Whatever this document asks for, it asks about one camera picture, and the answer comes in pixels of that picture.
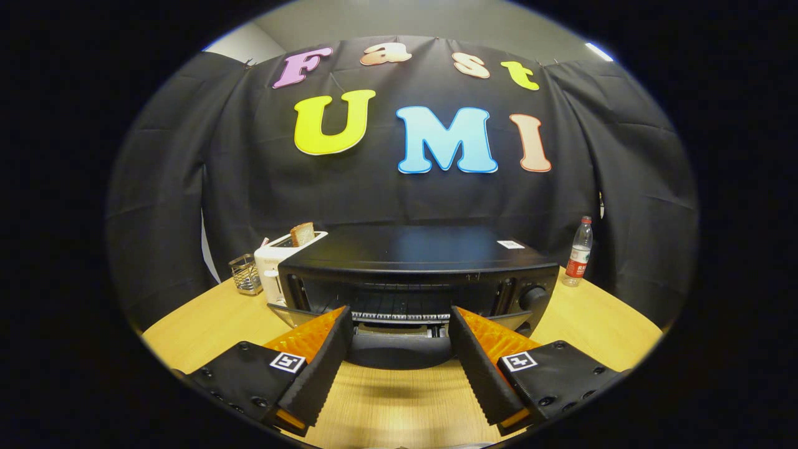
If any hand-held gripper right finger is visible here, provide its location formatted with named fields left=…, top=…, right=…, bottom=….
left=448, top=306, right=624, bottom=437

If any wire metal holder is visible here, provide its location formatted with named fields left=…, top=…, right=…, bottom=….
left=228, top=254, right=264, bottom=296

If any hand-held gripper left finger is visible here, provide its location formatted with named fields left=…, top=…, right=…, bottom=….
left=178, top=306, right=354, bottom=437

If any clear water bottle red label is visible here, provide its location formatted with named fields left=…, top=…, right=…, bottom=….
left=561, top=216, right=594, bottom=287

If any white pop-up toaster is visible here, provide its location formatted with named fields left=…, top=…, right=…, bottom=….
left=254, top=231, right=329, bottom=306

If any black toaster oven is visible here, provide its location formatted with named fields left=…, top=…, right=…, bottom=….
left=268, top=224, right=560, bottom=370

